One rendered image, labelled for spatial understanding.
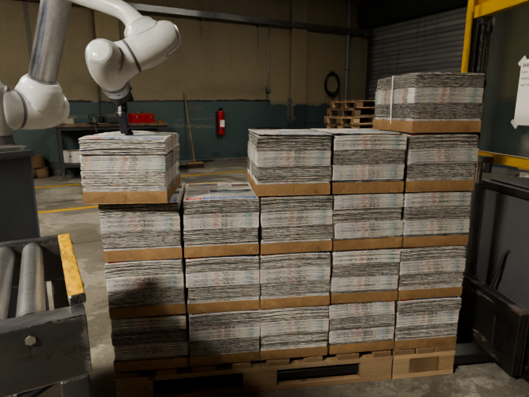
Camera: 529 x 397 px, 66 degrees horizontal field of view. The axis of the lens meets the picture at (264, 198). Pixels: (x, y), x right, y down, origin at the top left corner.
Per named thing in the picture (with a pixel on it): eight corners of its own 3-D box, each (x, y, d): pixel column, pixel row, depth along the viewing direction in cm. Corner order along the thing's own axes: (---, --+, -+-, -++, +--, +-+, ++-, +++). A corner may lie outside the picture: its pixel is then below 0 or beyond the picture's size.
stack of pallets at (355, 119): (367, 161, 901) (371, 101, 873) (402, 167, 824) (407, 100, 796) (320, 166, 831) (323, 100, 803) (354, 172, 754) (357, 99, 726)
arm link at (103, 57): (105, 99, 125) (143, 80, 128) (90, 72, 110) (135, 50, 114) (88, 72, 127) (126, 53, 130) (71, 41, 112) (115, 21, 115)
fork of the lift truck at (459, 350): (261, 367, 182) (261, 358, 181) (478, 349, 196) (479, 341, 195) (264, 382, 173) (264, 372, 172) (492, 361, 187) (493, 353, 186)
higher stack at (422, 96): (359, 333, 216) (373, 78, 188) (412, 329, 220) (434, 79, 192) (390, 380, 179) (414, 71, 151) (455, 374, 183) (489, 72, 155)
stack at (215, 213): (131, 350, 201) (119, 183, 183) (360, 333, 216) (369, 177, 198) (115, 406, 163) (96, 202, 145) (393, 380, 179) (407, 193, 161)
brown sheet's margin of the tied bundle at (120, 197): (97, 194, 156) (96, 183, 155) (174, 193, 158) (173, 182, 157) (83, 204, 140) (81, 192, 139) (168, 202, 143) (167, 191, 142)
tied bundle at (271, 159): (246, 180, 190) (246, 130, 185) (308, 179, 194) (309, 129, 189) (255, 198, 153) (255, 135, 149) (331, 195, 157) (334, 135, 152)
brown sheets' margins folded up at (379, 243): (131, 324, 197) (123, 222, 186) (361, 308, 213) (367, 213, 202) (112, 373, 160) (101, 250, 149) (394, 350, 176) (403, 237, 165)
